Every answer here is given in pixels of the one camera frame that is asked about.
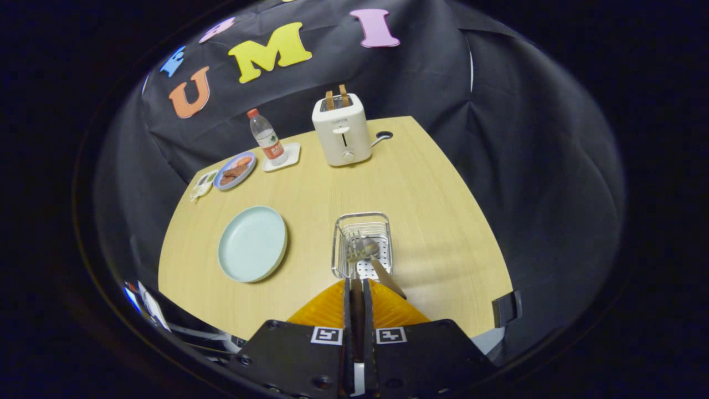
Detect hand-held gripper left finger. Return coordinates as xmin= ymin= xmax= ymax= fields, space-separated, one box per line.
xmin=227 ymin=278 xmax=355 ymax=399

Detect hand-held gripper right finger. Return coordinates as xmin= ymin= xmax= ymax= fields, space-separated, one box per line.
xmin=363 ymin=278 xmax=499 ymax=399

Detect fork with wooden handle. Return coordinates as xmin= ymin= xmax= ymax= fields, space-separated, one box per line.
xmin=346 ymin=230 xmax=367 ymax=361

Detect spoon with wooden handle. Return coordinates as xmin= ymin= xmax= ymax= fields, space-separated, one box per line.
xmin=363 ymin=237 xmax=408 ymax=300

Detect black table clamp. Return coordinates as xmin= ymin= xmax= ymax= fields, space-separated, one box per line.
xmin=492 ymin=290 xmax=523 ymax=329

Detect light green plate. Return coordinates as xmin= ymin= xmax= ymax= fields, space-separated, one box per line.
xmin=217 ymin=206 xmax=289 ymax=283

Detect brown food pieces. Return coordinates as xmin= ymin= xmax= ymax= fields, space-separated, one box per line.
xmin=220 ymin=165 xmax=250 ymax=186

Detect black backdrop cloth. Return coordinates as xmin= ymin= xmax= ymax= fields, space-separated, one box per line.
xmin=94 ymin=0 xmax=626 ymax=366

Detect white sauce dish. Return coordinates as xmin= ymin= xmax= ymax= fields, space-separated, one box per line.
xmin=190 ymin=170 xmax=218 ymax=202

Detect blue plate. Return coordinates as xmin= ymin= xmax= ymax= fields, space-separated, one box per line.
xmin=213 ymin=151 xmax=257 ymax=191

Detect white square coaster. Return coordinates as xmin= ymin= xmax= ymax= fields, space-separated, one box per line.
xmin=261 ymin=142 xmax=301 ymax=172

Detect white toaster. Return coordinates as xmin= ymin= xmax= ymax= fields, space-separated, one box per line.
xmin=311 ymin=93 xmax=373 ymax=167

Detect clear plastic water bottle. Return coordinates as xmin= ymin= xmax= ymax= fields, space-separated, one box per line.
xmin=247 ymin=108 xmax=289 ymax=167

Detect metal wire basket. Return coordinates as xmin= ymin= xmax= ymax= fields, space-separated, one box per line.
xmin=331 ymin=212 xmax=394 ymax=280

